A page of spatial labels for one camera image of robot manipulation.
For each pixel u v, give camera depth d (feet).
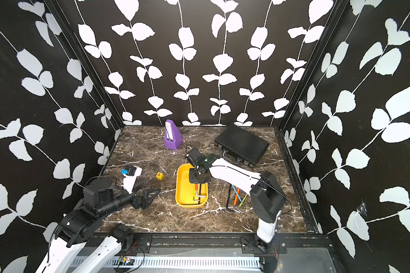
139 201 1.85
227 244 2.48
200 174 1.98
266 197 1.50
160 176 3.06
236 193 2.94
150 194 1.88
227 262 2.30
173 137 3.40
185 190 2.90
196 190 2.89
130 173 1.82
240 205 2.81
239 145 4.55
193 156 2.18
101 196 1.54
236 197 2.89
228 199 2.89
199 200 2.82
